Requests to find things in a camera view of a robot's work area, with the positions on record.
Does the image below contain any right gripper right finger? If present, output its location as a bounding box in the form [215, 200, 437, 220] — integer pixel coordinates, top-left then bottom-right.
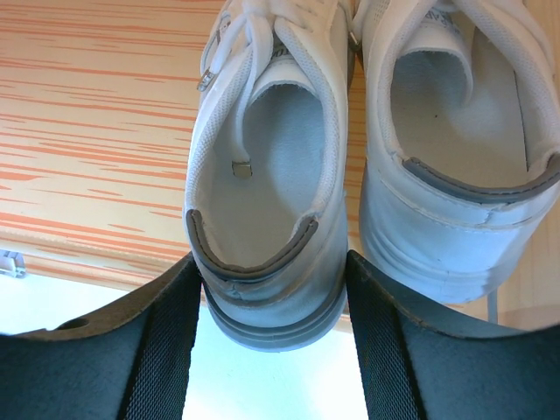
[345, 251, 559, 419]

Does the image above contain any white leather sneaker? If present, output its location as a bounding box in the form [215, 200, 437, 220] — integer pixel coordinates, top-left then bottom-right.
[353, 1, 559, 321]
[184, 1, 354, 352]

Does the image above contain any wooden shoe cabinet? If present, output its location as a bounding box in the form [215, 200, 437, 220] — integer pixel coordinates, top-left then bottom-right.
[0, 0, 560, 327]

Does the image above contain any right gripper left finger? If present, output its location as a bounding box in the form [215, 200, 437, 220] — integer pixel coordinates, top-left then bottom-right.
[1, 255, 201, 419]

